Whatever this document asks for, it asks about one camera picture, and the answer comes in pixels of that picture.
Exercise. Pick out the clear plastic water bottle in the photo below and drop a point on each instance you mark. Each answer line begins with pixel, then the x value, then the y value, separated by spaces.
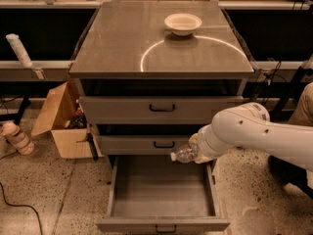
pixel 185 154

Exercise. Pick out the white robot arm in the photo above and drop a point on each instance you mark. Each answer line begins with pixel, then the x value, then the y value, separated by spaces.
pixel 249 126

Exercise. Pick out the grey open bottom drawer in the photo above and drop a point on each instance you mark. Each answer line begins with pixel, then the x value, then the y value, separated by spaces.
pixel 155 196

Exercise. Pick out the grey metal drawer cabinet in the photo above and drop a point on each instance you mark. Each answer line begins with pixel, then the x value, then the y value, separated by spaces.
pixel 129 51

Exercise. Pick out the grey middle drawer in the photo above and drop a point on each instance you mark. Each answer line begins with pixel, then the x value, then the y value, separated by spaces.
pixel 140 144

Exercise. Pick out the grey top drawer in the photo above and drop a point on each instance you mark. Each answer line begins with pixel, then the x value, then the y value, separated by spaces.
pixel 154 110

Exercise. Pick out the black shoe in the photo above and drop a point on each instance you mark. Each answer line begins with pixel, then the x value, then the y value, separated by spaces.
pixel 286 172

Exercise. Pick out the person leg tan trousers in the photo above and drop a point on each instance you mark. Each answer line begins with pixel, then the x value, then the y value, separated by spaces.
pixel 303 113

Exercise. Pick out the white paper bowl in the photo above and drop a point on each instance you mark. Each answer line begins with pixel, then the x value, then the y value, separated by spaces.
pixel 182 24

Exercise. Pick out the open cardboard box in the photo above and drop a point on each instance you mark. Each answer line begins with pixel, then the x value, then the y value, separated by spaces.
pixel 58 112

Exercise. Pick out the striped cylinder on floor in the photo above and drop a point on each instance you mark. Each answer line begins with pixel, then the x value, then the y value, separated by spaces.
pixel 17 138

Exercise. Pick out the white cylindrical tube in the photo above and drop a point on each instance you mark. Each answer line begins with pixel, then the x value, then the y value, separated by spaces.
pixel 19 50

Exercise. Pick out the black stand with cables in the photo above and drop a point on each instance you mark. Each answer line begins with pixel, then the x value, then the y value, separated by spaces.
pixel 277 85

